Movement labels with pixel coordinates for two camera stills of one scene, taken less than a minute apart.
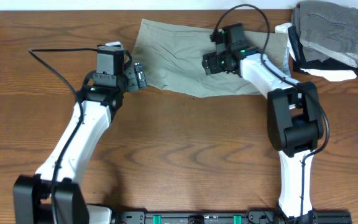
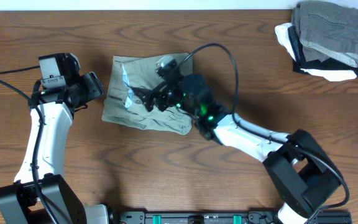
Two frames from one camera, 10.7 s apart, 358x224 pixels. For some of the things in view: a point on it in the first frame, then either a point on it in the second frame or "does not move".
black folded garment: x=299 y=61 does not move
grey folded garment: x=329 y=30 does not move
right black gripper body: x=216 y=62 -> x=174 y=99
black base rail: x=311 y=217 does not move
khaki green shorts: x=174 y=55 -> x=123 y=107
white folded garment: x=329 y=75 does not move
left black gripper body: x=132 y=82 -> x=87 y=89
